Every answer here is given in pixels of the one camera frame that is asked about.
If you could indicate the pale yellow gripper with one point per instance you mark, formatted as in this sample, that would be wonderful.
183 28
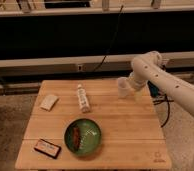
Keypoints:
138 95

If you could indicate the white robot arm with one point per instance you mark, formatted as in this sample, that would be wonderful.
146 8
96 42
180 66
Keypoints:
147 67

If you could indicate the white lying bottle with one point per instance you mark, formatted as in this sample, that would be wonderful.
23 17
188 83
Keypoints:
82 99

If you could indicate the green bowl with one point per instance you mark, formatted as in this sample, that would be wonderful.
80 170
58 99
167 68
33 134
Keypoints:
90 137

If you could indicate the wooden folding table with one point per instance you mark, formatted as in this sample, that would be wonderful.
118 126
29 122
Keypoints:
131 134

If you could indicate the brown food stick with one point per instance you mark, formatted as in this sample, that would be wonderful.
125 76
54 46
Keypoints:
76 137

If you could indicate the beige sponge block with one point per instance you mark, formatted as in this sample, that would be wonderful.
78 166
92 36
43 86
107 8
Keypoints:
48 102

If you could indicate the white wall outlet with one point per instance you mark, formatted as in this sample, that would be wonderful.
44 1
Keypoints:
79 68

